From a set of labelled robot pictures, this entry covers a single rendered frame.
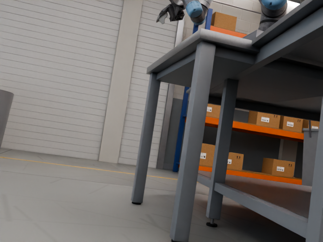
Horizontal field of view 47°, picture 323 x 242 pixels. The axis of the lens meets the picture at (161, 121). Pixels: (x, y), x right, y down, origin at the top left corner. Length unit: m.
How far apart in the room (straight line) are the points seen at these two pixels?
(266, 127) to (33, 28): 3.85
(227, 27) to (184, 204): 4.68
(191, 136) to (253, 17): 5.76
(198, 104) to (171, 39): 4.90
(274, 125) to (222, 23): 1.79
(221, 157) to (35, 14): 4.70
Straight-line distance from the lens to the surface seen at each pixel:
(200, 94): 1.44
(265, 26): 1.89
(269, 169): 6.16
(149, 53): 6.15
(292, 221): 1.10
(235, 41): 1.52
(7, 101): 3.27
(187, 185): 1.43
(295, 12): 1.22
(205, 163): 5.57
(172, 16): 2.04
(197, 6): 1.85
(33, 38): 6.02
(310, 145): 4.37
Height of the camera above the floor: 0.35
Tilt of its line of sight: 4 degrees up
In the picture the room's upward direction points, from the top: 8 degrees clockwise
